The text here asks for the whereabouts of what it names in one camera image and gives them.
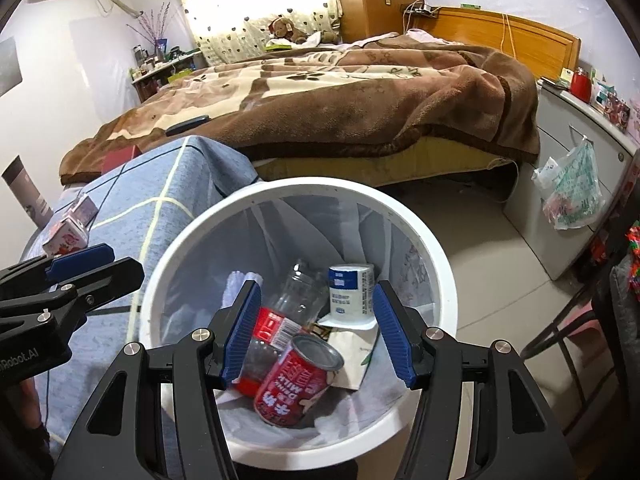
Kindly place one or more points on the vase with purple branches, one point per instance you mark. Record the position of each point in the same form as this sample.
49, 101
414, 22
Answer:
160, 45

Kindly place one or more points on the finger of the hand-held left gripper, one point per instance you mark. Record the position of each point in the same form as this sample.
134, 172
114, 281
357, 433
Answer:
110, 280
80, 262

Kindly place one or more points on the black chair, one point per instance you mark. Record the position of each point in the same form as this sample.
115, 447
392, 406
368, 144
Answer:
620, 385

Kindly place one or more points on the grey thermos flask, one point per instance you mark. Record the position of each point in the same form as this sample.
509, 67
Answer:
27, 195

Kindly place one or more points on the colourful woven cloth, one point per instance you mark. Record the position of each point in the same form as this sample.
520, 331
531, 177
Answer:
634, 260

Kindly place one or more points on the grey bedside cabinet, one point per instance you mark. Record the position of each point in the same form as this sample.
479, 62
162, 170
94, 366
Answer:
550, 125

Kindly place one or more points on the dotted window curtain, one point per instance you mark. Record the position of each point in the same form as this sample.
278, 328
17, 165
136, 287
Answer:
225, 5

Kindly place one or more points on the brown teddy bear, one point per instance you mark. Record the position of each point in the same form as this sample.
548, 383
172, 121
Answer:
285, 27

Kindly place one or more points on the wooden bed headboard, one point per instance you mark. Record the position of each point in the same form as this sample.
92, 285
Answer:
525, 40

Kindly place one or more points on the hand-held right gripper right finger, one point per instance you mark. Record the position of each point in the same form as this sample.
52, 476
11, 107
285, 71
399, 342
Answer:
395, 340

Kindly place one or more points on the black remote control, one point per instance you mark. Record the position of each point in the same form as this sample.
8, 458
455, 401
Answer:
187, 125

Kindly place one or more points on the printed plastic bag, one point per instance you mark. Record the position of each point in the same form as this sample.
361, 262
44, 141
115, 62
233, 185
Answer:
575, 185

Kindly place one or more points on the cluttered side desk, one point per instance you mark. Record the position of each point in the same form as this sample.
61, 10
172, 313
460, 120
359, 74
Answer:
165, 70

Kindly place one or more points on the power strip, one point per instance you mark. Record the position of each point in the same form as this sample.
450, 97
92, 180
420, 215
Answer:
422, 9

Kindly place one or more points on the pile of colourful packets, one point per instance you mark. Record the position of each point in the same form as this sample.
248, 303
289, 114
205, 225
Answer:
615, 105

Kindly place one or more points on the brown patterned blanket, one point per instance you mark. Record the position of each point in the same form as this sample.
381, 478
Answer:
325, 100

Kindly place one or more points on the clear bottle with red label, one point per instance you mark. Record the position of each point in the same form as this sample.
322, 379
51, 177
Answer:
295, 300

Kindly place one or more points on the red jar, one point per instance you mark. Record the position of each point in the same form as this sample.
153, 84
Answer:
581, 85

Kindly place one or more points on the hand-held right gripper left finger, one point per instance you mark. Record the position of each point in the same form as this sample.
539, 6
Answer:
245, 330

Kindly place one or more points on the pink pillow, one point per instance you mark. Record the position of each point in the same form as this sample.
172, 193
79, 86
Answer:
422, 36

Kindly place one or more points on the red milk can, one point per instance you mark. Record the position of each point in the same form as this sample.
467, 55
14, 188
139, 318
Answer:
295, 385

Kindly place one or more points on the green white box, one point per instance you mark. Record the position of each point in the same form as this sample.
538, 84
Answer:
279, 45

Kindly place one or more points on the pink drink carton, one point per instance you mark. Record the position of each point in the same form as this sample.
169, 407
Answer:
67, 237

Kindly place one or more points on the white blue-label milk cup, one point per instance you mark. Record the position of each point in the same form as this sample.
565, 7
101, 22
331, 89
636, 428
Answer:
350, 300

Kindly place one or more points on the blue checked tablecloth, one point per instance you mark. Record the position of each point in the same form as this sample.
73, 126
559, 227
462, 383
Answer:
150, 185

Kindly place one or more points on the red notebook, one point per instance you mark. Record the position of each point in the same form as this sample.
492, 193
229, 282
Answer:
120, 160

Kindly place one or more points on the square wall mirror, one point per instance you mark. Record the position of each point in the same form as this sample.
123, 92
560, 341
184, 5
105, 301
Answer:
10, 65

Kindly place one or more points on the wooden wardrobe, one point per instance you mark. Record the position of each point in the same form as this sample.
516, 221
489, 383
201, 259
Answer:
380, 0

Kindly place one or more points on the white trash bin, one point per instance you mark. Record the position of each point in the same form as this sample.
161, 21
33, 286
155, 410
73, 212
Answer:
445, 300

